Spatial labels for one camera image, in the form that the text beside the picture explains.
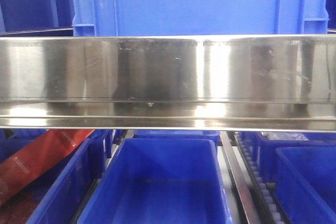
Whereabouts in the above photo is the blue bin behind centre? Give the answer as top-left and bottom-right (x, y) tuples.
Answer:
(133, 130), (221, 147)

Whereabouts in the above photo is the blue bin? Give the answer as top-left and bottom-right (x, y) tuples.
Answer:
(78, 138), (233, 223)
(275, 146), (335, 223)
(254, 132), (335, 183)
(1, 130), (112, 223)
(133, 130), (221, 147)

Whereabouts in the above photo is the stainless steel shelf beam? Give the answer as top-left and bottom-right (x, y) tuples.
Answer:
(1, 35), (335, 132)

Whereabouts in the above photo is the blue bin lower centre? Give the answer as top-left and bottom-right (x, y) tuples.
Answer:
(78, 138), (233, 223)

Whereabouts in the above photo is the blue bin lower right rear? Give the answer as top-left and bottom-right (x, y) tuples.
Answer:
(254, 132), (335, 183)

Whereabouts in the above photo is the large blue crate upper shelf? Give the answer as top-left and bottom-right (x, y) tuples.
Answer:
(72, 0), (329, 36)

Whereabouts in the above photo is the blue bin lower left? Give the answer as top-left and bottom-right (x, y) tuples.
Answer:
(1, 130), (112, 223)

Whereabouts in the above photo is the blue bin lower right front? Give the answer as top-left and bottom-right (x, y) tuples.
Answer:
(275, 146), (335, 223)

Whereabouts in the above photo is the white roller track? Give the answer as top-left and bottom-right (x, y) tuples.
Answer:
(234, 131), (286, 223)

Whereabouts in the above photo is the red foil package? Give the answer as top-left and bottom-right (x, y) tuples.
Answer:
(1, 129), (94, 205)

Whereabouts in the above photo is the dark blue crate upper left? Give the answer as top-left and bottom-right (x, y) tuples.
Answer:
(1, 0), (74, 33)

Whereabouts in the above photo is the steel divider rail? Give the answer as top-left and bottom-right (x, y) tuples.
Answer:
(220, 131), (261, 223)

